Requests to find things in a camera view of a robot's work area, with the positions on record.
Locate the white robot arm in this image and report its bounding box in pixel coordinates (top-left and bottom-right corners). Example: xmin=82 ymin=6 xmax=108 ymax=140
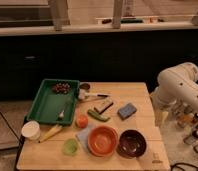
xmin=150 ymin=62 xmax=198 ymax=126

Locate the dark grape bunch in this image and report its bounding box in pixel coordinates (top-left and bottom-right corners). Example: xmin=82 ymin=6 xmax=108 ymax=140
xmin=52 ymin=83 xmax=70 ymax=94

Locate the blue sponge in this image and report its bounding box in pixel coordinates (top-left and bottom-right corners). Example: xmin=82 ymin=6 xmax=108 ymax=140
xmin=117 ymin=103 xmax=137 ymax=120

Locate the green cucumber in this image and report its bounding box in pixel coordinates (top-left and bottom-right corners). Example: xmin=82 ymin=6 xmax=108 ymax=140
xmin=87 ymin=109 xmax=110 ymax=122

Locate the red bowl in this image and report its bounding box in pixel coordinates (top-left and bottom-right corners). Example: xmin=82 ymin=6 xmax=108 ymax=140
xmin=87 ymin=126 xmax=118 ymax=157

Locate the small dark round lid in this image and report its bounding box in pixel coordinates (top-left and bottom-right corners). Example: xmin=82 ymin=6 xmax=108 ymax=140
xmin=80 ymin=83 xmax=90 ymax=90

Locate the brown rectangular block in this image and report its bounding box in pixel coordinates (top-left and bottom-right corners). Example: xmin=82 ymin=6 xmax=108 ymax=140
xmin=94 ymin=100 xmax=113 ymax=114

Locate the white cup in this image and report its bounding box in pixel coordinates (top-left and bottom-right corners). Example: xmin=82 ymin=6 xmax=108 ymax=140
xmin=21 ymin=121 xmax=41 ymax=140

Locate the silver spoon in tray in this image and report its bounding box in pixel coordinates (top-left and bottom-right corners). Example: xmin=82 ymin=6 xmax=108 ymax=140
xmin=57 ymin=101 xmax=70 ymax=120

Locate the green small cup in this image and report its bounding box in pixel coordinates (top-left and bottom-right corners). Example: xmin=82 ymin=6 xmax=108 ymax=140
xmin=62 ymin=138 xmax=78 ymax=156

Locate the dark purple bowl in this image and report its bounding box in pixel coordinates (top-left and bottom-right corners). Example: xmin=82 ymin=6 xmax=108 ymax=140
xmin=117 ymin=130 xmax=147 ymax=158

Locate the green plastic tray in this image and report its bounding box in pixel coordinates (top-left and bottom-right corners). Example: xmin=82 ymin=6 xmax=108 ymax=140
xmin=27 ymin=79 xmax=80 ymax=126

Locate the light blue cloth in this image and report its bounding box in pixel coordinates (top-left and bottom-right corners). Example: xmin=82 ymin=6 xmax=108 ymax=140
xmin=76 ymin=124 xmax=94 ymax=152

